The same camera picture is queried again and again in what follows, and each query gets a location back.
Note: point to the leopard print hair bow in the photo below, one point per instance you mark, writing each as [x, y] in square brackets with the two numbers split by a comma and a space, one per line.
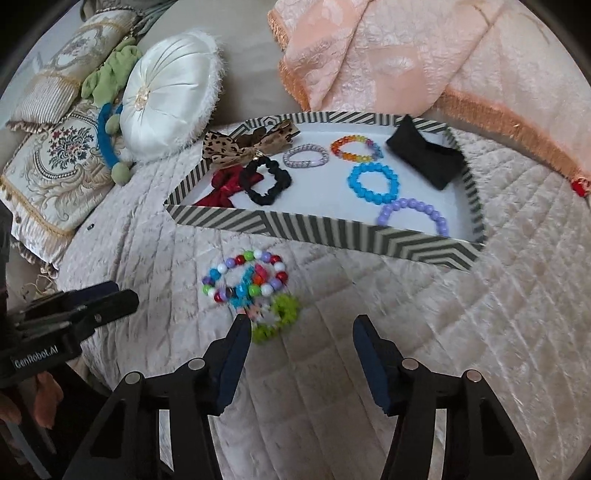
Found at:
[221, 147]

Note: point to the striped beige cushion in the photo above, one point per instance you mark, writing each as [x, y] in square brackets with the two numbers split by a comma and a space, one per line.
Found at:
[69, 60]

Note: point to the small red ornament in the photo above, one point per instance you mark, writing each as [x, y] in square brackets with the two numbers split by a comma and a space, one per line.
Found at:
[581, 187]

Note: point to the green and blue plush toy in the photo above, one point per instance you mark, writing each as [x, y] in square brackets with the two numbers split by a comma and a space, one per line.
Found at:
[108, 138]

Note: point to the green scrunchie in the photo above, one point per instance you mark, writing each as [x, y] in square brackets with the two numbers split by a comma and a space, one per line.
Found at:
[286, 314]

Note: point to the peach fringed blanket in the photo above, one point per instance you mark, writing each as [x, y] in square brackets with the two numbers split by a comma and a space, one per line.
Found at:
[392, 55]

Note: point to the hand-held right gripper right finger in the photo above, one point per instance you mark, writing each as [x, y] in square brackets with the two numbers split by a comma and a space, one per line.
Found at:
[369, 364]

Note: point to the floral embroidered cushion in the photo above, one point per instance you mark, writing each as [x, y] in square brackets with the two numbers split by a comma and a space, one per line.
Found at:
[60, 175]

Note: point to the striped jewelry tray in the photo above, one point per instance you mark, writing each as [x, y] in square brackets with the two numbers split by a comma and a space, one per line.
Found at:
[323, 194]

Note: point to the person's left hand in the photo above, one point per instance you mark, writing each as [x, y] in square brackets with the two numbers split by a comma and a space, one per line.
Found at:
[48, 397]

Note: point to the dark brown scrunchie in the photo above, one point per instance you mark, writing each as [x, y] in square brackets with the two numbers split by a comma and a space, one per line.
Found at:
[279, 182]

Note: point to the red hair bow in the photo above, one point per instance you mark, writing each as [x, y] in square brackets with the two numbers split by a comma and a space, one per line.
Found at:
[226, 189]

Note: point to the quilted beige bedspread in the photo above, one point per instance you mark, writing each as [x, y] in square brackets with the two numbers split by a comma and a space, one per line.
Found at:
[415, 346]

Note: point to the white round satin pillow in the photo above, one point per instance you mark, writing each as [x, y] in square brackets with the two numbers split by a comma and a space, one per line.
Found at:
[161, 97]

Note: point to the black cloth hair bow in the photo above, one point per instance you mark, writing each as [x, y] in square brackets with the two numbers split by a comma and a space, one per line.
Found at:
[425, 154]

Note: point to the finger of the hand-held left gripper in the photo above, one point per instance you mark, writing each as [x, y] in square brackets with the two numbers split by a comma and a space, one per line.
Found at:
[115, 307]
[97, 290]

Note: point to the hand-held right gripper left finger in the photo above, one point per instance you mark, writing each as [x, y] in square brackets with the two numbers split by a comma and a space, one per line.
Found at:
[235, 364]

